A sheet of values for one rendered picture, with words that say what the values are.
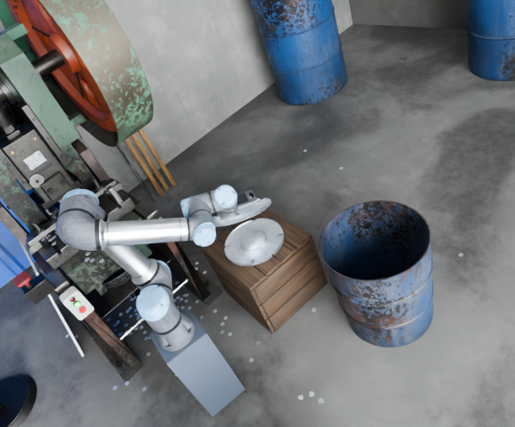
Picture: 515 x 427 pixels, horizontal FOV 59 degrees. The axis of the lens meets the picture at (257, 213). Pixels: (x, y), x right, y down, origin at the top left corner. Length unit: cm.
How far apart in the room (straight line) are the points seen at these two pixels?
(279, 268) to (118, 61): 106
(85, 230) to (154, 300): 38
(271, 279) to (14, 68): 129
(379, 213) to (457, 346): 61
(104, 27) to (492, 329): 185
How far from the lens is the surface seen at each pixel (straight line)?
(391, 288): 171
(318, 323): 218
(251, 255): 206
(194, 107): 378
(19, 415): 271
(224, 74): 391
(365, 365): 204
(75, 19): 171
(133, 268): 169
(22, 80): 193
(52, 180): 205
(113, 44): 173
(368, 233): 206
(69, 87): 236
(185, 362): 181
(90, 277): 213
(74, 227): 146
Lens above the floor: 177
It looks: 39 degrees down
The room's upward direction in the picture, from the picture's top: 24 degrees counter-clockwise
